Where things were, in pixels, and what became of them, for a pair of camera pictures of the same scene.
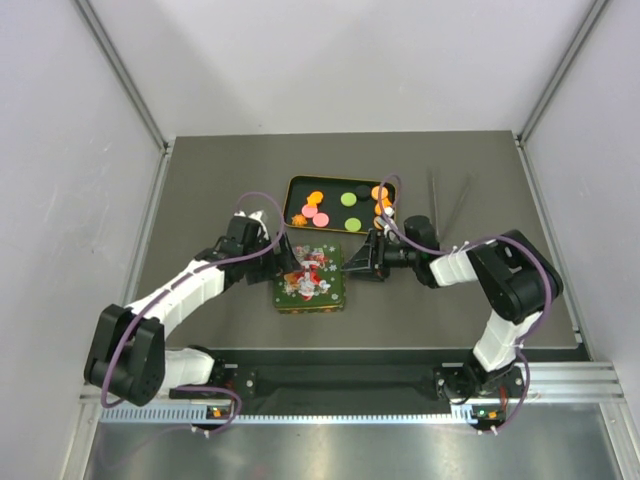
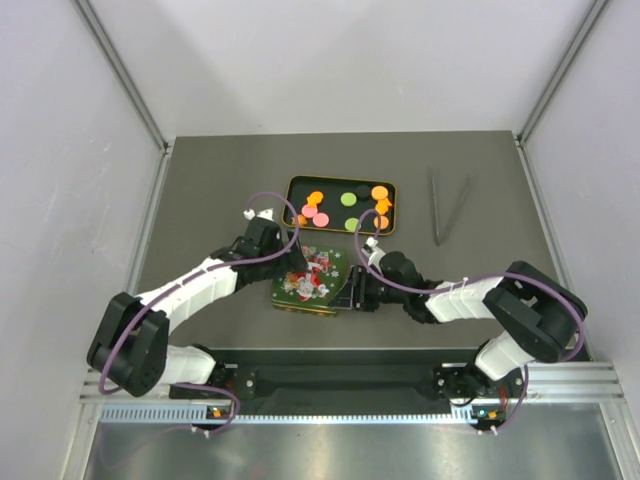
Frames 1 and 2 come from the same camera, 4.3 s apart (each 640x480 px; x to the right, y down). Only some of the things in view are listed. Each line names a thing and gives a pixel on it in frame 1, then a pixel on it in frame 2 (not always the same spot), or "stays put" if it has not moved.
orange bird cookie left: x=315 y=198 stays put
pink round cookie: x=309 y=212 stays put
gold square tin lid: x=319 y=288 stays put
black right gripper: x=372 y=256 → x=355 y=294
